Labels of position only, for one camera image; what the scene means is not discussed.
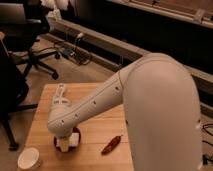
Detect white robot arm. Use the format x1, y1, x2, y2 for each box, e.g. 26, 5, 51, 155
47, 53, 203, 171

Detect white plastic bottle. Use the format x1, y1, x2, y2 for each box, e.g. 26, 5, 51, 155
50, 83, 71, 115

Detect white paper cup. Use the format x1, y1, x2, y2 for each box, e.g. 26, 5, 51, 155
17, 147, 42, 170

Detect red chili pepper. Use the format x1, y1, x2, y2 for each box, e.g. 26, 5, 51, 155
101, 136, 121, 155

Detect dark chair at left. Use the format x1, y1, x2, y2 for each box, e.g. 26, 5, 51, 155
0, 31, 37, 151

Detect power strip on floor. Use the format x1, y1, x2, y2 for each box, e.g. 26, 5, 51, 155
61, 48, 91, 65

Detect black office chair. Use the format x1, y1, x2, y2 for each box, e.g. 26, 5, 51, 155
0, 0, 60, 80

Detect black floor cables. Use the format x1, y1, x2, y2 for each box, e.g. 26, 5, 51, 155
201, 122, 213, 166

